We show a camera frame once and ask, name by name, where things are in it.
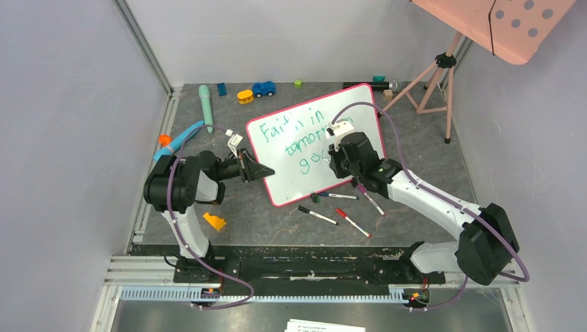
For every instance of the yellow oval toy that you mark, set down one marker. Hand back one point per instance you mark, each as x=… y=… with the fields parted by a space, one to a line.
x=245 y=96

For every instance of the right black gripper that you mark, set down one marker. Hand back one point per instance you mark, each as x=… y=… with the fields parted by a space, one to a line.
x=339 y=160

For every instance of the blue toy car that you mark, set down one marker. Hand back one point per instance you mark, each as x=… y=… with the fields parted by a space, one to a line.
x=261 y=89

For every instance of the blue toy tube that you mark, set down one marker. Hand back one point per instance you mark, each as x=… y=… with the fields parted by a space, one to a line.
x=177 y=142

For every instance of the red whiteboard marker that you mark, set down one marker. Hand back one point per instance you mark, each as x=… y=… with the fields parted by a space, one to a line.
x=353 y=223

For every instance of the white paper sheet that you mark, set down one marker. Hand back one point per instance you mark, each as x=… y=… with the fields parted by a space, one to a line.
x=312 y=326

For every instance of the orange toy piece left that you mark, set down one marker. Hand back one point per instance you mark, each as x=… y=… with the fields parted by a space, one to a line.
x=164 y=140

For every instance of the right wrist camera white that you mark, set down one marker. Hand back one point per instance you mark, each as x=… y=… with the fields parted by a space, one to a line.
x=336 y=131

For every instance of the blue whiteboard marker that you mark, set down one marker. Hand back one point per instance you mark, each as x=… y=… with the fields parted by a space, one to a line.
x=339 y=196

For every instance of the black whiteboard marker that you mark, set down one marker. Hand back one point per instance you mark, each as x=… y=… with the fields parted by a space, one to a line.
x=317 y=215

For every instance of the purple whiteboard marker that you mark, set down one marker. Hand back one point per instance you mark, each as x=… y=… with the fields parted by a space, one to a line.
x=370 y=199

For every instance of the pink perforated board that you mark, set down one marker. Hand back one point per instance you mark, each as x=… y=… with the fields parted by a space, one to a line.
x=511 y=30

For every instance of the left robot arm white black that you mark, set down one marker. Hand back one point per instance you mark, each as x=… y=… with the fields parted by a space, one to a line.
x=176 y=185

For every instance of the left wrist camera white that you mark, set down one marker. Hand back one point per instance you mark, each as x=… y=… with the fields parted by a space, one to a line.
x=234 y=139

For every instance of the pink framed whiteboard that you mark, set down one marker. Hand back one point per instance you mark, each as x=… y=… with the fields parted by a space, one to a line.
x=293 y=141

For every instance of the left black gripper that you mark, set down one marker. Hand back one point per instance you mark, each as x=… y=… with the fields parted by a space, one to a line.
x=249 y=168

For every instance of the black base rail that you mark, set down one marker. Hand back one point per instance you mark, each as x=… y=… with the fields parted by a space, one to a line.
x=381 y=264

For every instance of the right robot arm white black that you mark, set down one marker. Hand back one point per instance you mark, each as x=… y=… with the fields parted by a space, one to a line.
x=484 y=241

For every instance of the green marker cap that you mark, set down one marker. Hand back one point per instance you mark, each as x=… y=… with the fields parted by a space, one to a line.
x=315 y=198

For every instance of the pink tripod stand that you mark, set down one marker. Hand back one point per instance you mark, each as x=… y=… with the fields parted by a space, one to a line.
x=443 y=63

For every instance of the wooden cube block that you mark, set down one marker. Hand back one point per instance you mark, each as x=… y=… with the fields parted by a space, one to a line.
x=388 y=94

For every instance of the mint green toy tube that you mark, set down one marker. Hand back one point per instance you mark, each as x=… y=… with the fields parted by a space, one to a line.
x=204 y=96

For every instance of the dark blue block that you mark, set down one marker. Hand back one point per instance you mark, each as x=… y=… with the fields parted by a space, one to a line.
x=222 y=90

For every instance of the yellow plastic wedge block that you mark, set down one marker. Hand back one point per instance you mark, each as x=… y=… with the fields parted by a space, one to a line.
x=214 y=221

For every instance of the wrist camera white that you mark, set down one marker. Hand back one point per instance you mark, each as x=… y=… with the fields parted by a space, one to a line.
x=234 y=139
x=336 y=131

